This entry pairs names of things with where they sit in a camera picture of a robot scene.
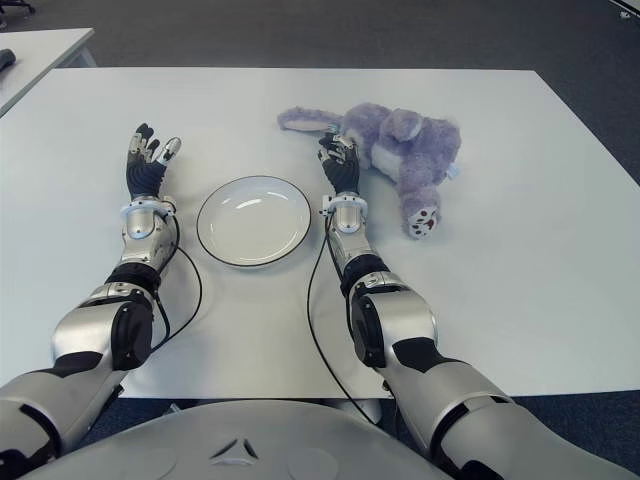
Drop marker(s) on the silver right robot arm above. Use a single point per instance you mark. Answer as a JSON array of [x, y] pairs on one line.
[[400, 310]]

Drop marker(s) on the white floor scrap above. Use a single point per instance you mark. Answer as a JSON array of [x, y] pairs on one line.
[[625, 15]]

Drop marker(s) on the white plate black rim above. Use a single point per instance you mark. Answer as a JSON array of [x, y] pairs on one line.
[[255, 220]]

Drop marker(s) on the black handheld controller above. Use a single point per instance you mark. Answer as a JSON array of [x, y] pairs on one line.
[[7, 59]]

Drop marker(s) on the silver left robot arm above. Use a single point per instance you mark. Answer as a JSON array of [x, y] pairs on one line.
[[90, 320]]

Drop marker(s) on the grey robot torso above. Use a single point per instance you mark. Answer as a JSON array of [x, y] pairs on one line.
[[240, 440]]

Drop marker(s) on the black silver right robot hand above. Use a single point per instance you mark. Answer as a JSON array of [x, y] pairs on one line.
[[342, 172]]

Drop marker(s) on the purple plush bunny doll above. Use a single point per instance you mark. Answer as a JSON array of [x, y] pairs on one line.
[[415, 165]]

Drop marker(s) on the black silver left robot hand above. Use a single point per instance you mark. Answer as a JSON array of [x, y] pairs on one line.
[[145, 175]]

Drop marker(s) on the white side table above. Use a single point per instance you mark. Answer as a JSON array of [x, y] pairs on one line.
[[40, 55]]

